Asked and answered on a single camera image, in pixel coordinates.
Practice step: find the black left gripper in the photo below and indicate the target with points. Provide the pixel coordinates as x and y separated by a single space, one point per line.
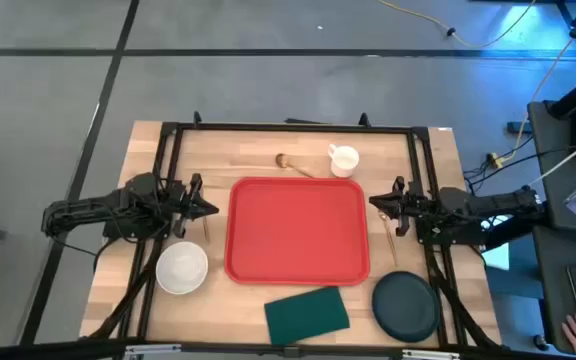
185 205

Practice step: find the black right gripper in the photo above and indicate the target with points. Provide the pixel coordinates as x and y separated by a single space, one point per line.
408 205

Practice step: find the white ceramic mug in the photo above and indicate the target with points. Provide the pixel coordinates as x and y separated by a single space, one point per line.
344 161

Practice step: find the white ceramic bowl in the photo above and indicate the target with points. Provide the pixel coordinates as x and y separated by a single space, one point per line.
182 267

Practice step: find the red plastic tray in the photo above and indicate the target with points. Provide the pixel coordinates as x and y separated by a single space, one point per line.
298 230

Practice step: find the dark teal plate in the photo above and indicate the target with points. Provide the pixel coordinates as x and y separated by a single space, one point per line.
406 307

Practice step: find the dark green napkin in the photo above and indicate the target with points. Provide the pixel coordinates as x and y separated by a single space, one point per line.
307 316

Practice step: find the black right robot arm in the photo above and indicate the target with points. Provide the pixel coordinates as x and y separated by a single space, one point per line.
493 204

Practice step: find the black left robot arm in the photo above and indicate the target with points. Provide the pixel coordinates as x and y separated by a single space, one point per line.
93 210

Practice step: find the gold fork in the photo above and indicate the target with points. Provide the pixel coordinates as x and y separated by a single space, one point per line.
391 241

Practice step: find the yellow power plug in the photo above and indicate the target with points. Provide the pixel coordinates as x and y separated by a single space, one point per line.
495 160

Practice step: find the black diagonal strut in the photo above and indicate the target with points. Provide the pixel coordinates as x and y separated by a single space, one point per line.
513 231

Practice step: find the black caster wheel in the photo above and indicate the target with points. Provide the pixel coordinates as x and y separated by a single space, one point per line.
541 342

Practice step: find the black metal table frame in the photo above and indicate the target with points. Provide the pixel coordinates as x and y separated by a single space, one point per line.
293 128

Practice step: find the silver aluminium bracket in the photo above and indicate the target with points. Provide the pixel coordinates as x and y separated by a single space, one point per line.
430 355
150 349

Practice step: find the black overhead mount bar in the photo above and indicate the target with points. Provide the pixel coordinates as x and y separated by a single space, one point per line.
43 350

